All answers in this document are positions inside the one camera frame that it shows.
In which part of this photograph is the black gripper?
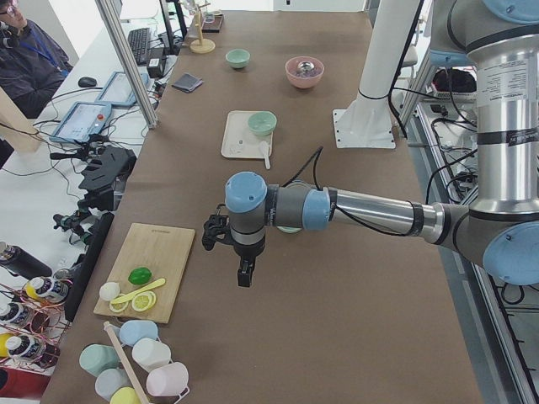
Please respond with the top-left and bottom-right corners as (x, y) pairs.
(233, 239), (264, 287)

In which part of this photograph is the bamboo cutting board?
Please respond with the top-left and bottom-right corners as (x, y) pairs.
(106, 223), (195, 324)

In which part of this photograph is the green lime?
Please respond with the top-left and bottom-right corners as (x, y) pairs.
(128, 267), (152, 285)

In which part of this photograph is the lemon slice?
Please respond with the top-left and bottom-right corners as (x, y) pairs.
(131, 290), (157, 312)
(109, 301), (129, 313)

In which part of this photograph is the white pastel cup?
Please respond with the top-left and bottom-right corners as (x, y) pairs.
(131, 338), (172, 372)

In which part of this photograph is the white ceramic spoon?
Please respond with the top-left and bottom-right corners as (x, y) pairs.
(259, 141), (271, 170)

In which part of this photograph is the blue pastel cup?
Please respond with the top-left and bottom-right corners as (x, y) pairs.
(120, 320), (158, 347)

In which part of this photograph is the pink pastel cup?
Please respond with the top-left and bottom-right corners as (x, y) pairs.
(146, 362), (189, 396)

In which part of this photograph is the beige serving tray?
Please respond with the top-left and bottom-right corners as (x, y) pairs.
(221, 110), (273, 160)

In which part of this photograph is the white garlic bulb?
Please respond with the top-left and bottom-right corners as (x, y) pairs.
(99, 282), (120, 301)

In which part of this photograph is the green bowl on tray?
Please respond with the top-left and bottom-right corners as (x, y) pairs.
(248, 111), (277, 136)

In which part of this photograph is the yellow pastel cup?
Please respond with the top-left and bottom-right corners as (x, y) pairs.
(109, 386), (141, 404)

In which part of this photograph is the green pastel cup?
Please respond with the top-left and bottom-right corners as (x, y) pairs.
(79, 344), (120, 377)

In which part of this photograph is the grey pastel cup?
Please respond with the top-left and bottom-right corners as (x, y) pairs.
(94, 369), (131, 401)

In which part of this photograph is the grey folded cloth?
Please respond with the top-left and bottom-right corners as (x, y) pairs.
(172, 73), (204, 93)

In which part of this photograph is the pink bowl with ice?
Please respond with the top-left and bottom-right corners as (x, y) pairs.
(285, 56), (325, 89)

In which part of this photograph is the metal ice scoop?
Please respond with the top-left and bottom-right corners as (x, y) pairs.
(296, 61), (316, 77)

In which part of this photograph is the blue teach pendant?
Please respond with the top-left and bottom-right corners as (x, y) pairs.
(95, 71), (136, 108)
(49, 102), (112, 143)

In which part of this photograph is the wooden mug tree stand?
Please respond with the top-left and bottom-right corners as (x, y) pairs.
(180, 0), (216, 54)

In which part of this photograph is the black computer mouse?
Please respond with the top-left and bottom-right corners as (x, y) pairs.
(77, 77), (97, 88)

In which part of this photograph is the black keyboard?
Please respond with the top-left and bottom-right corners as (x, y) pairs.
(127, 28), (150, 66)

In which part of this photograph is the seated person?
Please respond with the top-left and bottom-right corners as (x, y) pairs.
(1, 1), (72, 119)

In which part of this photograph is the white camera pillar mount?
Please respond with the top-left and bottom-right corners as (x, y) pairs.
(333, 0), (423, 149)

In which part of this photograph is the aluminium frame post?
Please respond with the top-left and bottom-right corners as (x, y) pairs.
(95, 0), (158, 130)

